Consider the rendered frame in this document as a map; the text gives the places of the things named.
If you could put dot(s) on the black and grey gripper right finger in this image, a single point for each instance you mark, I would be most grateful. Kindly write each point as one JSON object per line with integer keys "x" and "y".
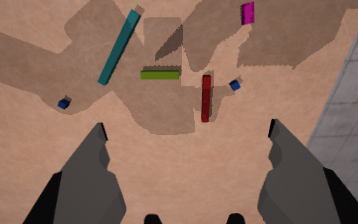
{"x": 300, "y": 189}

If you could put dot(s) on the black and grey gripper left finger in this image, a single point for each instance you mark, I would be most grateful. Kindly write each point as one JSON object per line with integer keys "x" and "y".
{"x": 83, "y": 191}

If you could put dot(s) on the red rod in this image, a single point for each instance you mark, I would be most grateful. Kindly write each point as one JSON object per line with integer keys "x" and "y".
{"x": 206, "y": 87}

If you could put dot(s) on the turquoise rod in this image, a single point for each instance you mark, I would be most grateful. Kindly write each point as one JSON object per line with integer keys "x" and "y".
{"x": 119, "y": 46}

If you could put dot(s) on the small blue block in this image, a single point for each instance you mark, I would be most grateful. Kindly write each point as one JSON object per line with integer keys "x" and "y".
{"x": 234, "y": 85}
{"x": 63, "y": 103}

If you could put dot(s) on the lime green rod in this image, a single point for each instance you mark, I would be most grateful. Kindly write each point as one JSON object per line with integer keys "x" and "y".
{"x": 159, "y": 74}

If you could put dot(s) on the magenta rod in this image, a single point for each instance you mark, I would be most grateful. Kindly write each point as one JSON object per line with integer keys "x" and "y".
{"x": 247, "y": 11}

